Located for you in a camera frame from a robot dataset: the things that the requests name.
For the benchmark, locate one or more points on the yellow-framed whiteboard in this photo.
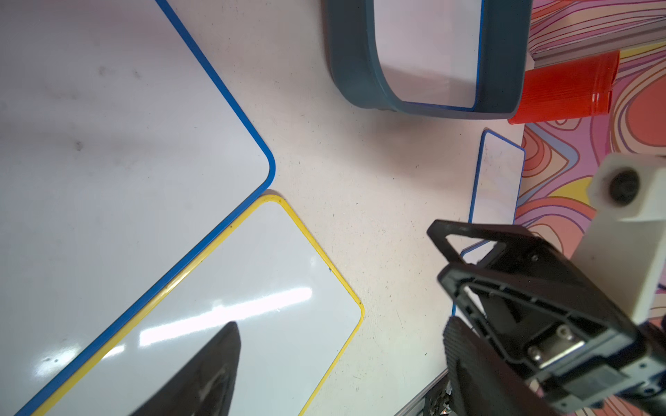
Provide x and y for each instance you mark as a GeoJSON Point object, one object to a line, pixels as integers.
{"type": "Point", "coordinates": [266, 272]}

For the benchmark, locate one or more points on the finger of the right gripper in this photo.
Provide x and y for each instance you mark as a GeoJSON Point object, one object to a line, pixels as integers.
{"type": "Point", "coordinates": [440, 230]}

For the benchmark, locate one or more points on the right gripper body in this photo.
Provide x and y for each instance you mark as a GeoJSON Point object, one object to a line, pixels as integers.
{"type": "Point", "coordinates": [570, 344]}

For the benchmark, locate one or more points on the teal plastic storage box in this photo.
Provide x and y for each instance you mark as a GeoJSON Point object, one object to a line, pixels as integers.
{"type": "Point", "coordinates": [355, 69]}

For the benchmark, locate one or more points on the red plastic cup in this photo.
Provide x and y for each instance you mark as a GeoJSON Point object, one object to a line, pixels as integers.
{"type": "Point", "coordinates": [568, 90]}

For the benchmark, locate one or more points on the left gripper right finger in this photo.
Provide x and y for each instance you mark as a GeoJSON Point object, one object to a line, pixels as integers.
{"type": "Point", "coordinates": [482, 383]}

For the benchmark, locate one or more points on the blue whiteboard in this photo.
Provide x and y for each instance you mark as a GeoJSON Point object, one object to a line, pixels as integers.
{"type": "Point", "coordinates": [497, 182]}
{"type": "Point", "coordinates": [122, 154]}

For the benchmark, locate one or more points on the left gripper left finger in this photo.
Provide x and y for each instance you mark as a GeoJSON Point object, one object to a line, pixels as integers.
{"type": "Point", "coordinates": [205, 385]}

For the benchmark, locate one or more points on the smudged blue-framed whiteboard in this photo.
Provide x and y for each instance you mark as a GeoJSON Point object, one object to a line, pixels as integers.
{"type": "Point", "coordinates": [429, 50]}

